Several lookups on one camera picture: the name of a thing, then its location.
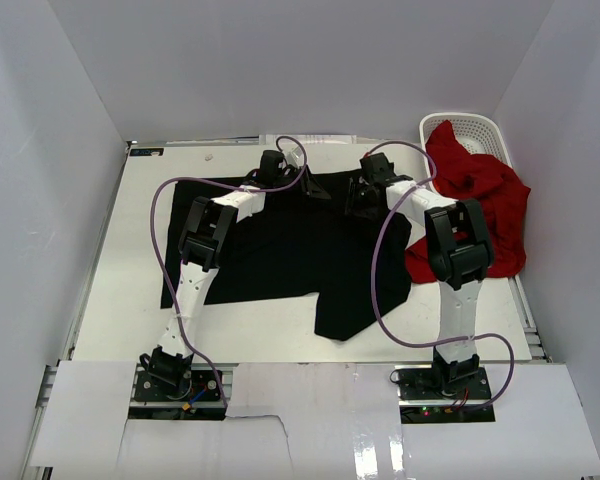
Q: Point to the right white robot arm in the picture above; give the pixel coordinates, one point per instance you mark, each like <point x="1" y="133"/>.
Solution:
<point x="459" y="253"/>

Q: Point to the white plastic basket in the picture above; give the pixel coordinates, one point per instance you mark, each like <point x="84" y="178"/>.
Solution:
<point x="469" y="152"/>

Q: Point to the small label sticker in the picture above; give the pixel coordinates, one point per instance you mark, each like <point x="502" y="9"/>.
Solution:
<point x="146" y="152"/>

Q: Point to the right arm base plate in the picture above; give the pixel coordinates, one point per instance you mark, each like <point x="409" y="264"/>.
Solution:
<point x="422" y="402"/>

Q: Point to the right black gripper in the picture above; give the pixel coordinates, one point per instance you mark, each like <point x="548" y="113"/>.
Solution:
<point x="353" y="206"/>

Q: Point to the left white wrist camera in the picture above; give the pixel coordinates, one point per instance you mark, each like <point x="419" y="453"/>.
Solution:
<point x="295" y="157"/>

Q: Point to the black t shirt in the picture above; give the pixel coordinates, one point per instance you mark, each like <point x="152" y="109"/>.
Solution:
<point x="298" y="246"/>

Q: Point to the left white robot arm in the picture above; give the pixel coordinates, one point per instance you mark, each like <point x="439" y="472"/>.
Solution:
<point x="204" y="245"/>

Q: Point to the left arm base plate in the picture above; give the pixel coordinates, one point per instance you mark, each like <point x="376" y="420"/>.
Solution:
<point x="197" y="399"/>

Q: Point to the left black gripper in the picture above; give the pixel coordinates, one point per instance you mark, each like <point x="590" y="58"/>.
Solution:
<point x="309" y="185"/>

